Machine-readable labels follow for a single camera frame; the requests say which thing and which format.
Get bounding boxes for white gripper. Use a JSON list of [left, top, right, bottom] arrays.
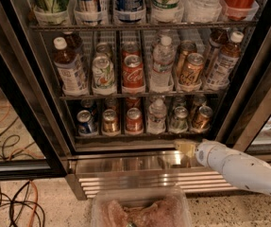
[[174, 139, 229, 168]]

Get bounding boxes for orange can bottom shelf front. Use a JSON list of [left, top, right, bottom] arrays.
[[192, 106, 213, 132]]

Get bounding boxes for orange can shelf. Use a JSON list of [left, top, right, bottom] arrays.
[[190, 94, 207, 118], [192, 106, 213, 132]]

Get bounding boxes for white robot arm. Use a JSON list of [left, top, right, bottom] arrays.
[[174, 139, 271, 196]]

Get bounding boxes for silver green can bottom front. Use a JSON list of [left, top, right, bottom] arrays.
[[169, 106, 188, 133]]

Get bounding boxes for silver green can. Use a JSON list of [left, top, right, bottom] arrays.
[[169, 106, 188, 133], [172, 96, 186, 110]]

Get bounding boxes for water bottle bottom shelf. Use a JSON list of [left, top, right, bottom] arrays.
[[147, 98, 167, 134]]

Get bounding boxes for water bottle shelf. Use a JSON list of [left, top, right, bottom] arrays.
[[185, 0, 222, 23], [147, 98, 167, 134]]

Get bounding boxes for silver green can bottom rear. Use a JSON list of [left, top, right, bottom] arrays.
[[172, 96, 186, 110]]

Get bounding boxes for orange can bottom shelf rear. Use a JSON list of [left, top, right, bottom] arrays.
[[190, 94, 207, 118]]

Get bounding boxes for red can bottom front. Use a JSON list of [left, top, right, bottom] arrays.
[[126, 108, 143, 132]]

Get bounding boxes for right glass fridge door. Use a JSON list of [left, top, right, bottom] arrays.
[[224, 35, 271, 163]]

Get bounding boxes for glass fridge door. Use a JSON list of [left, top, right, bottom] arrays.
[[0, 30, 65, 181], [224, 35, 271, 163]]

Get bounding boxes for red can bottom rear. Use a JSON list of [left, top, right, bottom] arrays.
[[126, 96, 141, 110]]

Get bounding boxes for orange can middle front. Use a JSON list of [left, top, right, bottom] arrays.
[[178, 53, 204, 86]]

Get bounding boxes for gold can bottom front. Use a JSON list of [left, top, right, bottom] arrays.
[[103, 109, 120, 132]]

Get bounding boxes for gold can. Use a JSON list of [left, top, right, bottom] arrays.
[[103, 109, 120, 132], [105, 97, 119, 112]]

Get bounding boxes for gold can bottom rear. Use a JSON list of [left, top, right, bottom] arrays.
[[105, 97, 119, 112]]

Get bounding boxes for red cola can middle front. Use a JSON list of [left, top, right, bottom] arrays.
[[123, 55, 144, 88]]

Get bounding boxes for orange can middle rear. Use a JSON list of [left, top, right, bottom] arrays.
[[176, 40, 197, 76]]

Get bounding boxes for fridge bottom vent grille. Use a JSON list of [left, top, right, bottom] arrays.
[[65, 166, 240, 200]]

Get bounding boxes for blue can bottom front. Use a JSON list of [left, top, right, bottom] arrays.
[[76, 110, 97, 136]]

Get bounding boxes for white green can middle front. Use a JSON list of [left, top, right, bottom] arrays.
[[93, 55, 114, 89]]

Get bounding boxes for blue can bottom rear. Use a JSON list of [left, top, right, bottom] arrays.
[[80, 99, 98, 116]]

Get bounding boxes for red cola can middle rear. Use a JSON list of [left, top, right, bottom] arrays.
[[122, 42, 141, 58]]

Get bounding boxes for white green can middle rear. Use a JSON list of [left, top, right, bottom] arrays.
[[95, 43, 112, 59]]

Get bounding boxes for water bottle top shelf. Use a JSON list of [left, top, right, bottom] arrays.
[[185, 0, 222, 23]]

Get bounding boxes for left glass fridge door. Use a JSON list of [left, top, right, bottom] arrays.
[[0, 30, 65, 181]]

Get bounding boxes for tea bottle middle right front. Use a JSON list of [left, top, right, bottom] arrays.
[[206, 31, 244, 88]]

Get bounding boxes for tea bottle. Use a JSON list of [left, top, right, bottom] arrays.
[[53, 37, 87, 96], [203, 27, 229, 76], [206, 31, 244, 88], [64, 31, 86, 63]]

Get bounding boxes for clear plastic container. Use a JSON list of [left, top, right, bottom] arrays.
[[91, 186, 193, 227]]

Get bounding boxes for water bottle middle front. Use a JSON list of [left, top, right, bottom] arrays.
[[150, 36, 176, 92]]

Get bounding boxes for water bottle middle rear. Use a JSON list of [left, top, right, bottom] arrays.
[[151, 29, 173, 47]]

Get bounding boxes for tea bottle middle right rear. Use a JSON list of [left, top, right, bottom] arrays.
[[203, 27, 229, 76]]

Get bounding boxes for tea bottle middle left front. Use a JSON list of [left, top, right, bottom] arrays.
[[53, 37, 87, 96]]

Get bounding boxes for tea bottle middle left rear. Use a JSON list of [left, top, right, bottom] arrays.
[[64, 31, 86, 63]]

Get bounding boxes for top wire shelf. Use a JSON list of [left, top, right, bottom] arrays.
[[30, 21, 258, 32]]

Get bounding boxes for wire shelf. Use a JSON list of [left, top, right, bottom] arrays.
[[30, 21, 258, 32], [59, 90, 224, 100]]

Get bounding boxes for middle wire shelf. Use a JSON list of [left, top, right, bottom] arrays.
[[59, 90, 224, 100]]

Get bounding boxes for orange cable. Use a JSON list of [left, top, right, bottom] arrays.
[[26, 180, 40, 227]]

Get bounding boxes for black cables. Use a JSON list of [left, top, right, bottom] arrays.
[[0, 181, 46, 227]]

